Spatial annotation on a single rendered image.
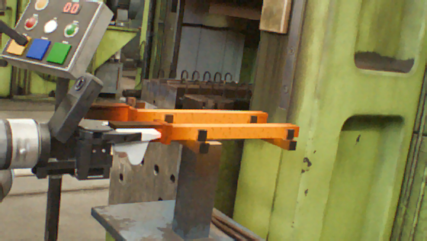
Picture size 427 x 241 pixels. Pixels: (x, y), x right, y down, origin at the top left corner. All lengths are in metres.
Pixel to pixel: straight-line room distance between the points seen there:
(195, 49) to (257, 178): 0.58
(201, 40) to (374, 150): 0.69
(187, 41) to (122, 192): 0.55
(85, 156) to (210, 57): 1.13
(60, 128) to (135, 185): 0.83
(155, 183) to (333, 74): 0.57
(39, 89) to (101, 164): 5.58
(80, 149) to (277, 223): 0.74
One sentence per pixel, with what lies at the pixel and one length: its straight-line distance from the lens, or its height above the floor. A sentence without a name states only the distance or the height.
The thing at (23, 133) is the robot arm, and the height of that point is 1.00.
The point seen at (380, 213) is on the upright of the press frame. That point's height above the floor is 0.70.
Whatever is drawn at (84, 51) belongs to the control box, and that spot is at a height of 1.03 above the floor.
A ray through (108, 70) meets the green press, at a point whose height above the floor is 0.36.
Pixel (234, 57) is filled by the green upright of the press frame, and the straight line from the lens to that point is 2.00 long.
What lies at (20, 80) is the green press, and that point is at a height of 0.22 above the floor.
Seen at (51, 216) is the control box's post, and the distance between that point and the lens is 2.25.
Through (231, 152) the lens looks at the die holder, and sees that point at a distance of 1.54.
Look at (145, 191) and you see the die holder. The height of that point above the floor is 0.69.
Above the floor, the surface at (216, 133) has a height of 1.00.
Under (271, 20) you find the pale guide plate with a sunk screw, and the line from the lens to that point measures 1.45.
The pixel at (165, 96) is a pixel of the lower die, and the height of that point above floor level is 0.95.
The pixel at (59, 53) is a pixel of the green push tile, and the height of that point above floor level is 1.01.
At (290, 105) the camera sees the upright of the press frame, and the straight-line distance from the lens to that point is 1.42.
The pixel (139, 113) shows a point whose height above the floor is 1.01.
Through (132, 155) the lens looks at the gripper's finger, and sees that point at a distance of 0.92.
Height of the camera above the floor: 1.21
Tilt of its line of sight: 10 degrees down
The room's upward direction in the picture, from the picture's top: 8 degrees clockwise
